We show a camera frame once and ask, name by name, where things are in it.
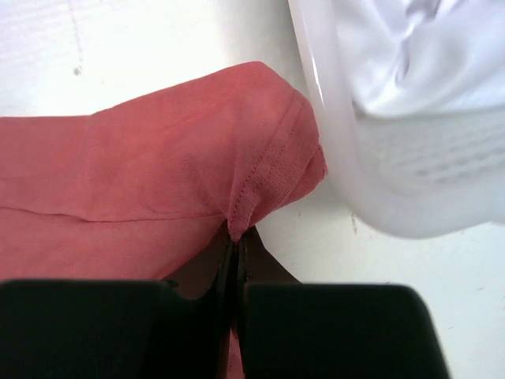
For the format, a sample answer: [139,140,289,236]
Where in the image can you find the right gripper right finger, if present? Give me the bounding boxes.
[238,229,449,378]

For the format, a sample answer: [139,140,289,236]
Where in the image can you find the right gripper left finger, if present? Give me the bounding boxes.
[1,235,234,378]

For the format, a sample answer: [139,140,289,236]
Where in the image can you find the red t-shirt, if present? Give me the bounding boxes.
[0,60,329,379]

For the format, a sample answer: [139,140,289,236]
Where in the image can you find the white plastic basket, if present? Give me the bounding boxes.
[290,1,504,238]

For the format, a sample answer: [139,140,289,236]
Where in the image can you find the white crumpled t-shirt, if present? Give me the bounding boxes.
[332,1,504,118]

